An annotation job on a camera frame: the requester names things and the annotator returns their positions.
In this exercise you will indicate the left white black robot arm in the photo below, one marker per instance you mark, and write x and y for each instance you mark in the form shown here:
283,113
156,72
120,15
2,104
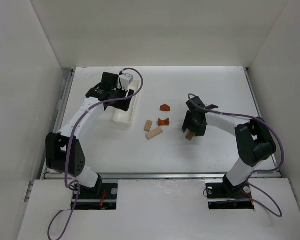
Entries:
64,152

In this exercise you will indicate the orange arch wood block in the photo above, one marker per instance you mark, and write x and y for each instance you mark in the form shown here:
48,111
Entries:
163,122

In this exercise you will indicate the dark walnut wood block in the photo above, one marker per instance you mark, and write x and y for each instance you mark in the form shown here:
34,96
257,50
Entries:
190,135

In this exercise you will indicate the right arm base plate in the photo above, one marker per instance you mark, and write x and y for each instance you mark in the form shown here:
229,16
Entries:
221,199

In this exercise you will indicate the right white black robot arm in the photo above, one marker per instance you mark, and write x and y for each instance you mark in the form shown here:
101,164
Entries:
253,137

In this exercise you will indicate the short light wood block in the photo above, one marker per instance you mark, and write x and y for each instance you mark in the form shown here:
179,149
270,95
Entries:
148,125

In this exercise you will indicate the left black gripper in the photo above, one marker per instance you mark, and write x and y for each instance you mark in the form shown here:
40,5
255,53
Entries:
125,100

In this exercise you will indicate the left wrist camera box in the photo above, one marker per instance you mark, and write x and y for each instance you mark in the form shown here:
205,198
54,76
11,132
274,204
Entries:
124,80

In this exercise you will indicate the long light wood block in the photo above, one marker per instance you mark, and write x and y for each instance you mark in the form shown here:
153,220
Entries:
154,133

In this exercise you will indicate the left aluminium rail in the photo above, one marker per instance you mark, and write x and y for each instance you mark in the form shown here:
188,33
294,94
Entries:
57,113

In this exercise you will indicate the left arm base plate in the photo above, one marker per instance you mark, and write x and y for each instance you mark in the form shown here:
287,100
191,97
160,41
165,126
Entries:
105,198

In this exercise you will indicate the orange roof wood block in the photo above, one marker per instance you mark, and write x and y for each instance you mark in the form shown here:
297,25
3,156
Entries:
165,108

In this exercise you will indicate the front aluminium rail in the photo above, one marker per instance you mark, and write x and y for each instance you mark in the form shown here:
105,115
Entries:
49,175

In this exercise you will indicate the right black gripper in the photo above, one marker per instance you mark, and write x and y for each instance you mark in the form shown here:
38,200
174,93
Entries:
193,125

